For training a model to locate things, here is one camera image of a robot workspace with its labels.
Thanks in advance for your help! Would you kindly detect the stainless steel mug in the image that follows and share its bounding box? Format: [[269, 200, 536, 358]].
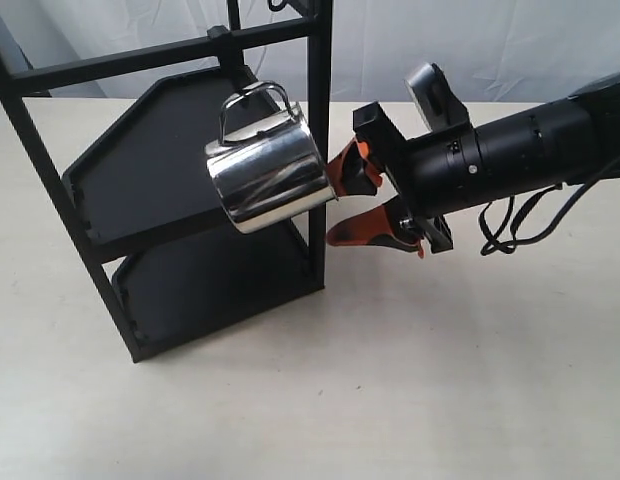
[[204, 81, 337, 234]]

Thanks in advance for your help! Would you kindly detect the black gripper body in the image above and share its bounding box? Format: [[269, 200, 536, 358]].
[[353, 102, 453, 253]]

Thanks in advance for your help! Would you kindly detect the black two-tier rack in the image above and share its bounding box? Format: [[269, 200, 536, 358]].
[[0, 1, 334, 362]]

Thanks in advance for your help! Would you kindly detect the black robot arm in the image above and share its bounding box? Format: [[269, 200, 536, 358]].
[[326, 63, 620, 255]]

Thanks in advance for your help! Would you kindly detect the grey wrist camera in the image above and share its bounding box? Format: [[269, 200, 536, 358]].
[[404, 63, 471, 132]]

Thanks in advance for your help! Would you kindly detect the black cable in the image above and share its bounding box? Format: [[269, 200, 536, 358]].
[[478, 149, 620, 258]]

